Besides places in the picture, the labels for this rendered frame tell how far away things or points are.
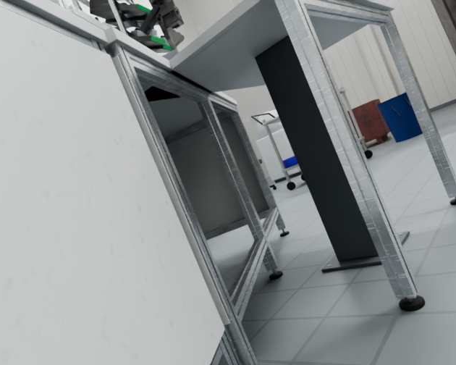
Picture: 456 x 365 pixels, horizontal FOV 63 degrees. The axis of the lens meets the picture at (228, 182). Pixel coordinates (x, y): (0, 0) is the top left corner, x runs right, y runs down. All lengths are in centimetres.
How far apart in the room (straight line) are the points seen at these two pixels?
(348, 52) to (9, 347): 945
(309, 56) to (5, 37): 64
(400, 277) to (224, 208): 151
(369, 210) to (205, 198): 153
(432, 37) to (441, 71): 71
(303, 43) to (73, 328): 77
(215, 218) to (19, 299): 201
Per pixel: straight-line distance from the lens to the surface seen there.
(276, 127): 615
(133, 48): 96
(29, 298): 43
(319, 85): 95
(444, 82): 916
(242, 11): 104
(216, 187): 234
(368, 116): 601
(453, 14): 410
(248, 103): 887
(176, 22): 157
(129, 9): 201
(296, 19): 97
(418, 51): 924
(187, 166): 237
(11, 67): 57
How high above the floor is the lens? 48
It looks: 1 degrees down
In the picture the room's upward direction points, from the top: 23 degrees counter-clockwise
